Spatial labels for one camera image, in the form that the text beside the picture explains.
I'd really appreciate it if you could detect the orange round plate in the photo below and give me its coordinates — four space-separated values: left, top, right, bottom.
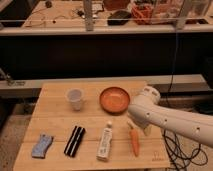
99 87 130 114

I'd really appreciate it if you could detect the black object on bench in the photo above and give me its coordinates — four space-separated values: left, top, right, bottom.
107 10 131 26

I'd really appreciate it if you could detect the grey metal post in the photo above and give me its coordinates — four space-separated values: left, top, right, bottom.
175 0 191 30
83 0 93 31

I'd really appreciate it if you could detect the orange basket on bench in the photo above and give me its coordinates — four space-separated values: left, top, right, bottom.
131 5 152 25

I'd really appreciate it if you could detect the translucent plastic cup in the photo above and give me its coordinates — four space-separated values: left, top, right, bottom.
66 88 83 111

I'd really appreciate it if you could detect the grey metal post right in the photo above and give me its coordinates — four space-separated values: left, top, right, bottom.
175 0 191 30

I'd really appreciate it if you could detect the white tube with cap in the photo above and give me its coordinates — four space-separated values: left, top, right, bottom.
96 121 112 161

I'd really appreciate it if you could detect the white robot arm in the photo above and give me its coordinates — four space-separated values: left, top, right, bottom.
128 86 213 148

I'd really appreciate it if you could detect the black cable bundle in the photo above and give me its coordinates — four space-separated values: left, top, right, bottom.
162 129 210 171

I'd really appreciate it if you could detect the blue patterned sponge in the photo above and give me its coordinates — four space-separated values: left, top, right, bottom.
31 134 54 159

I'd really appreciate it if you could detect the black white striped block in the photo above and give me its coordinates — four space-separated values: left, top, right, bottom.
64 126 86 157

